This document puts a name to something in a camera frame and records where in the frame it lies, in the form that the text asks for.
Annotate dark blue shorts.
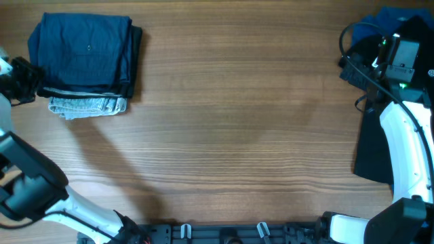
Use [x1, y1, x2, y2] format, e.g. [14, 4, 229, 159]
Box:
[28, 13, 132, 94]

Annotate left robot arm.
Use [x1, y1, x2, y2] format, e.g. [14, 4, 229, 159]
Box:
[1, 58, 151, 243]

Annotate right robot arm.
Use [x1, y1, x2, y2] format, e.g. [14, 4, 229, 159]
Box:
[317, 31, 433, 243]

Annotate grey patterned folded cloth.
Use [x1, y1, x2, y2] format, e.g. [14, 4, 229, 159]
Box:
[48, 97, 127, 120]

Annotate blue polo shirt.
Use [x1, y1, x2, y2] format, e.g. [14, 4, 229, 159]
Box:
[351, 7, 433, 45]

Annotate black polo shirt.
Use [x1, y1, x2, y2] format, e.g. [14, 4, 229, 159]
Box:
[340, 16, 433, 192]

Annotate folded black garment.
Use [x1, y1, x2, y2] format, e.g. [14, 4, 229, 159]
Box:
[37, 26, 143, 99]

